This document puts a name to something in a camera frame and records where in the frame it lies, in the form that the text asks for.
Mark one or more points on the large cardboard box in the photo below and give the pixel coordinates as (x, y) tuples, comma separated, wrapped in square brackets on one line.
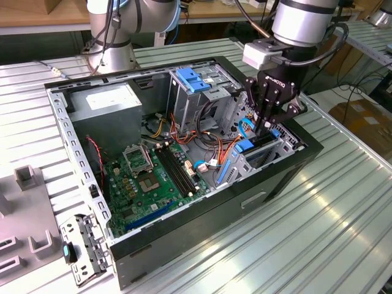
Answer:
[(367, 122)]

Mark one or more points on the small cardboard box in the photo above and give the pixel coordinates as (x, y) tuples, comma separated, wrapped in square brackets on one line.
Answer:
[(50, 6)]

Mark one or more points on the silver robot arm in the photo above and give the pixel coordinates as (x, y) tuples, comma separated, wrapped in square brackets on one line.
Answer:
[(294, 24)]

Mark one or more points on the CPU socket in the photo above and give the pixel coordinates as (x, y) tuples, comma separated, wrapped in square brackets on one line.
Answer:
[(148, 183)]

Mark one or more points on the grey metal drive cage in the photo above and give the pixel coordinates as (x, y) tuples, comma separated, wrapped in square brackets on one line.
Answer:
[(186, 107)]

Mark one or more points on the grey power supply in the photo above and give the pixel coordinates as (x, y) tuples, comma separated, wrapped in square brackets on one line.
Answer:
[(107, 122)]

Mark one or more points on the black PC case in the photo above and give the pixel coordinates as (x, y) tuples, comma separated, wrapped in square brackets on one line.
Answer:
[(199, 226)]

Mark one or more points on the hard disk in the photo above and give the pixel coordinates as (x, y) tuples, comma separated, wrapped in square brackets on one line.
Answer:
[(245, 145)]

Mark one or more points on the black case fan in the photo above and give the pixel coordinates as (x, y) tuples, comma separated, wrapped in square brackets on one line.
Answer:
[(93, 159)]

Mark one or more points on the black teal latch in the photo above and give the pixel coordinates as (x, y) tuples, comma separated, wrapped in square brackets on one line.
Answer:
[(69, 252)]

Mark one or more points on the green motherboard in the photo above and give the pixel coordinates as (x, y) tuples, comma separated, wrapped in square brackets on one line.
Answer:
[(144, 202)]

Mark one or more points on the blue plastic drive bracket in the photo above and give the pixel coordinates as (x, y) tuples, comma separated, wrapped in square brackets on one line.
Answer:
[(191, 81)]

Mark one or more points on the blue expansion slot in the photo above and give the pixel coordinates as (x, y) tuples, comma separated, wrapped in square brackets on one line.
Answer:
[(147, 219)]

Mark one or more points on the grey metal disk bay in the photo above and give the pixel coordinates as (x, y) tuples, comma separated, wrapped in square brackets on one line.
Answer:
[(242, 171)]

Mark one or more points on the wooden workbench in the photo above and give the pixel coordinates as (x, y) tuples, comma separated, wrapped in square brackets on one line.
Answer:
[(214, 13)]

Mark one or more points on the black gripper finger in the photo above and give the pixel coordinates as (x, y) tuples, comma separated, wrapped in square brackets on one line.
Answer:
[(264, 107), (289, 111)]

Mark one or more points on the grey parts rack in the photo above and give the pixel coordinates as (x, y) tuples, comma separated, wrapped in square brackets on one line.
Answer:
[(30, 214)]

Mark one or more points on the black case switch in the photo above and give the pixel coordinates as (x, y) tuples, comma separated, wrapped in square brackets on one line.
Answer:
[(94, 191)]

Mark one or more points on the silver metal drum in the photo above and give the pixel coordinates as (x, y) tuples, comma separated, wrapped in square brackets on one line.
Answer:
[(379, 18)]

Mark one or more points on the black RAM slot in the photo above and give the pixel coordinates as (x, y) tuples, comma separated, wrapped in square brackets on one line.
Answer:
[(182, 170), (173, 174)]

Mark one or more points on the silver slot bracket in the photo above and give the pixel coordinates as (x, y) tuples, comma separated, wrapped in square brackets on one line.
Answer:
[(88, 242)]

